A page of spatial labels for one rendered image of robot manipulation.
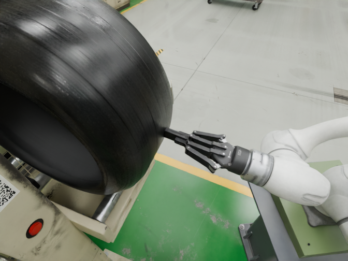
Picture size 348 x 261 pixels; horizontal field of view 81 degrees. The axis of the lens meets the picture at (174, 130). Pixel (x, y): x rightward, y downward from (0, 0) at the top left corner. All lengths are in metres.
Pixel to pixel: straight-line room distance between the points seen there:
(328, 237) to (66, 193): 1.05
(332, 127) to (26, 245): 0.83
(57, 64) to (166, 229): 1.42
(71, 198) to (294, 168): 0.79
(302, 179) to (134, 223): 1.31
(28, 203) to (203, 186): 1.42
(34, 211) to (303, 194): 0.64
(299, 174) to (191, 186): 1.28
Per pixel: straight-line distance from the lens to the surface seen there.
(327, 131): 0.71
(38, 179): 0.90
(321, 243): 1.07
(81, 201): 0.92
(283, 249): 1.05
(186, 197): 1.74
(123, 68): 0.44
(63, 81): 0.40
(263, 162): 0.57
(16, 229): 0.59
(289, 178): 0.58
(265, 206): 1.09
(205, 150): 0.56
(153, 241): 1.63
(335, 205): 0.95
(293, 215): 1.06
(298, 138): 0.71
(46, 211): 0.63
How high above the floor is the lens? 1.58
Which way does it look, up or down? 47 degrees down
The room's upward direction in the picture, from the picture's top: straight up
